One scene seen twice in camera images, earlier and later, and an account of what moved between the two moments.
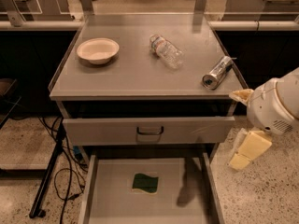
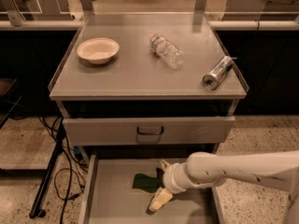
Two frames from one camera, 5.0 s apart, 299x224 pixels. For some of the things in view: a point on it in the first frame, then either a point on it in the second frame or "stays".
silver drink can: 214,77 stays
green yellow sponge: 144,183 stays
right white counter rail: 255,25 stays
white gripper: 265,106 → 170,179
